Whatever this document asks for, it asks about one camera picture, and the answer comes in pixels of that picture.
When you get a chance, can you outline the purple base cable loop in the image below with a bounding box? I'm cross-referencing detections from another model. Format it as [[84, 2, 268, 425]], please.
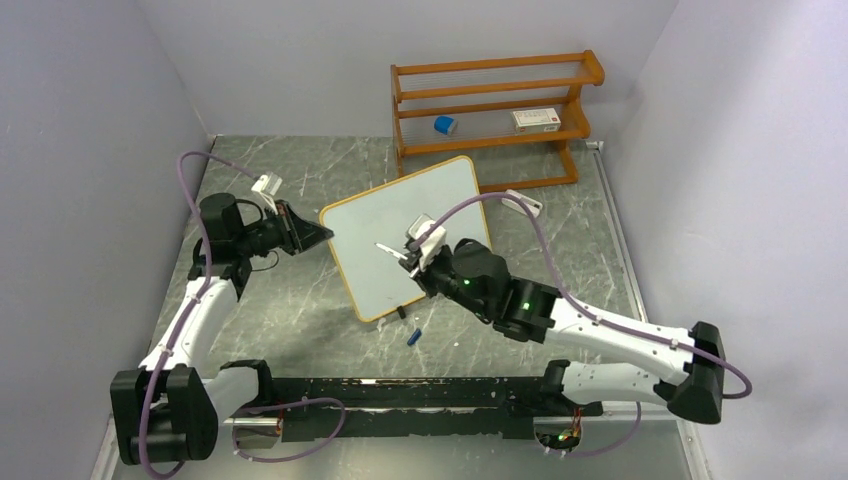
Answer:
[[231, 397, 347, 464]]

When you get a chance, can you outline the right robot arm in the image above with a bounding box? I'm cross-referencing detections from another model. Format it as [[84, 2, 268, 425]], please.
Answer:
[[396, 239, 725, 425]]

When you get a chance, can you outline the white blue whiteboard marker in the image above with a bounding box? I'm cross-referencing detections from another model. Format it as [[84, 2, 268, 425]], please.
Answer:
[[375, 242, 408, 262]]

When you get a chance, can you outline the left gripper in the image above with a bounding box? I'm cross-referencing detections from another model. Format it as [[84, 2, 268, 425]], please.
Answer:
[[235, 200, 333, 257]]

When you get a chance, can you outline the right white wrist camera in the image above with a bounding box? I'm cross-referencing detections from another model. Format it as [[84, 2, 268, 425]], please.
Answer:
[[406, 214, 447, 271]]

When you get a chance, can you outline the orange wooden shelf rack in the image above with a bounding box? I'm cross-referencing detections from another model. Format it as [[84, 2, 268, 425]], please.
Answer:
[[390, 49, 606, 192]]

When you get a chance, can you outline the white whiteboard eraser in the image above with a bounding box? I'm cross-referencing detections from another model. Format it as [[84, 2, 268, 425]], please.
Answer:
[[501, 189, 543, 219]]

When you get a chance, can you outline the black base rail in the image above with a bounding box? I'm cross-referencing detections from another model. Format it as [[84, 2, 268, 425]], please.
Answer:
[[272, 377, 577, 442]]

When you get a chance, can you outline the yellow framed whiteboard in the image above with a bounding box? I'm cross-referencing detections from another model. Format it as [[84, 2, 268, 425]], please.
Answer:
[[319, 155, 479, 322]]

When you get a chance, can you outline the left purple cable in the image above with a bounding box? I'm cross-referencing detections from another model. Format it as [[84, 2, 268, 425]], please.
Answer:
[[135, 150, 263, 480]]

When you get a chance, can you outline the blue marker cap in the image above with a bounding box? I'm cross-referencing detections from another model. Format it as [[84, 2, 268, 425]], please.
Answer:
[[406, 328, 422, 346]]

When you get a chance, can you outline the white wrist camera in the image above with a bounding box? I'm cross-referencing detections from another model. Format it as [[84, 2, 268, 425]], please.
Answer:
[[406, 214, 447, 271], [251, 172, 282, 215]]

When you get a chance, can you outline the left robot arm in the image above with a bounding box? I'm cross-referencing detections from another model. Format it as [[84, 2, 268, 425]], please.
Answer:
[[110, 193, 334, 466]]

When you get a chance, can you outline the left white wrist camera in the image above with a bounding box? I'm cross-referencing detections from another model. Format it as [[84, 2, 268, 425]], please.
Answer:
[[251, 172, 282, 215]]

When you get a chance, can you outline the blue eraser block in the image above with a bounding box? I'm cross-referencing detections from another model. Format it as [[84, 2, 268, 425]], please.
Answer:
[[433, 115, 458, 136]]

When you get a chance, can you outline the white red cardboard box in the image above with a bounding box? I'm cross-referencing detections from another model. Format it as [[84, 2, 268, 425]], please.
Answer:
[[511, 108, 562, 135]]

